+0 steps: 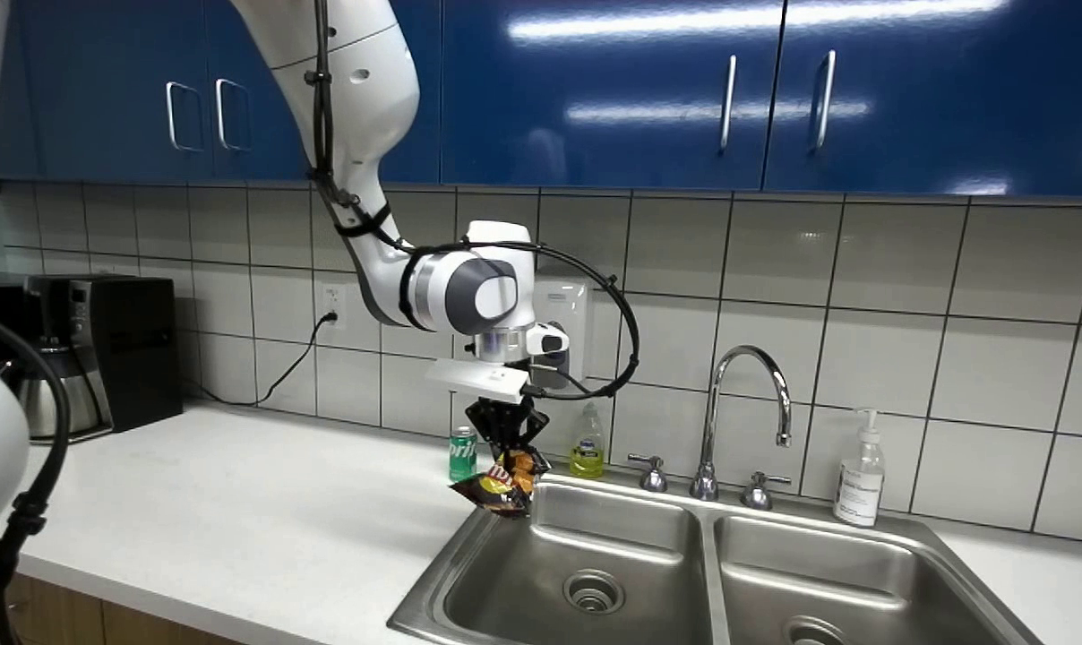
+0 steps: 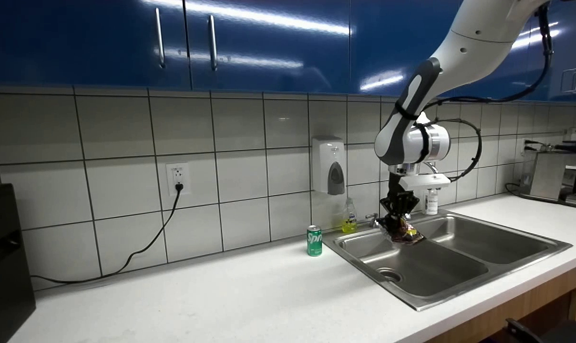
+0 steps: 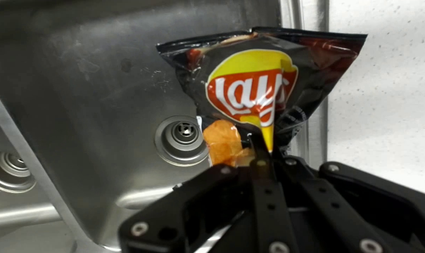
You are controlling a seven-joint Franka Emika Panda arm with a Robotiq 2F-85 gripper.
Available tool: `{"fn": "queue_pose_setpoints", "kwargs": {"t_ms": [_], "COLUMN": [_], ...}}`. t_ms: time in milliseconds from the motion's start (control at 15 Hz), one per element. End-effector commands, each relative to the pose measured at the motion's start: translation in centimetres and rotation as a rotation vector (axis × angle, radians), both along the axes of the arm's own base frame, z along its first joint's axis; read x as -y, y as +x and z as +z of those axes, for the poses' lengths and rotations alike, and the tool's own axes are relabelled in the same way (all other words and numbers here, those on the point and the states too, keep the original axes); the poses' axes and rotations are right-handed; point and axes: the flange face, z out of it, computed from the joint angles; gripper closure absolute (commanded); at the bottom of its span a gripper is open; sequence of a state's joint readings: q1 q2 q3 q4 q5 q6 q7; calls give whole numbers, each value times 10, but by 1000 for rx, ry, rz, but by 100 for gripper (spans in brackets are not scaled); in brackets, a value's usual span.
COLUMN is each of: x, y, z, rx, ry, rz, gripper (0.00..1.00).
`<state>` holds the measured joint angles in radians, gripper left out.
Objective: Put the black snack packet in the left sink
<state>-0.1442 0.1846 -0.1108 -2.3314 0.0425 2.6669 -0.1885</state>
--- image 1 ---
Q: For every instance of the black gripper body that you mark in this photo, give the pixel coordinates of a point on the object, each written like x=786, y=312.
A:
x=507, y=419

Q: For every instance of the black snack packet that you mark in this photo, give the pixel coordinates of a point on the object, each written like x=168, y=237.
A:
x=507, y=492

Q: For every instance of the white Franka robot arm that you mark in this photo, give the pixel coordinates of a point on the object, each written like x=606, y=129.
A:
x=364, y=74

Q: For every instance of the stainless steel double sink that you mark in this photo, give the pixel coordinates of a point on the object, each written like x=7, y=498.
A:
x=637, y=551

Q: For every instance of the yellow dish soap bottle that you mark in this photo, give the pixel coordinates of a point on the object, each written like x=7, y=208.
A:
x=586, y=452

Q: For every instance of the chrome gooseneck faucet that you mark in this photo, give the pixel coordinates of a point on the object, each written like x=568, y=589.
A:
x=708, y=433

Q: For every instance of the clear pump soap bottle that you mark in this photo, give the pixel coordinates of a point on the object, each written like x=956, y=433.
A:
x=859, y=486

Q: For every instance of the black coffee maker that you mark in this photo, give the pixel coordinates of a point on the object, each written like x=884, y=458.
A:
x=134, y=344

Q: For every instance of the wooden base cabinet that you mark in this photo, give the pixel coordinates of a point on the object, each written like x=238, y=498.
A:
x=125, y=628

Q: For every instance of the steel coffee carafe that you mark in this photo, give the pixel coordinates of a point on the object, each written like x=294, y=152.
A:
x=78, y=400

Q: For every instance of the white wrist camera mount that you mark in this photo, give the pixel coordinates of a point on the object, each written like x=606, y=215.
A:
x=475, y=381

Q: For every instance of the white wall soap dispenser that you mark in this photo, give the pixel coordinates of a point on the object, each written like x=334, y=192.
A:
x=563, y=299

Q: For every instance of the white wall outlet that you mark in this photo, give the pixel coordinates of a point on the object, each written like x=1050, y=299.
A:
x=331, y=295

